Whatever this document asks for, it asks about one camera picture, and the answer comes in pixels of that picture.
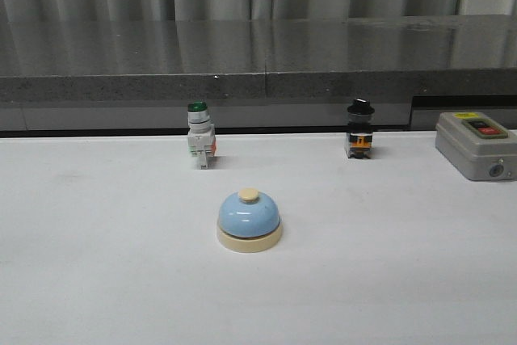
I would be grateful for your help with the blue and cream desk bell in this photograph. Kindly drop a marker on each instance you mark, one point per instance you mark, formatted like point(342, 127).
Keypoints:
point(249, 222)

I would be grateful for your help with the black selector switch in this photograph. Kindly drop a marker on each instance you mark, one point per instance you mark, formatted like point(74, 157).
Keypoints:
point(359, 136)

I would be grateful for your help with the grey power switch box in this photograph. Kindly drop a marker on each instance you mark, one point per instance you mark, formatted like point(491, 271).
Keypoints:
point(480, 148)

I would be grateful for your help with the green pushbutton switch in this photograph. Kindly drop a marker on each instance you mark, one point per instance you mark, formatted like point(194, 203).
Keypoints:
point(201, 137)

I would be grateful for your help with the grey stone counter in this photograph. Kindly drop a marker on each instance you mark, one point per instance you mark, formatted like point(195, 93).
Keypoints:
point(255, 76)

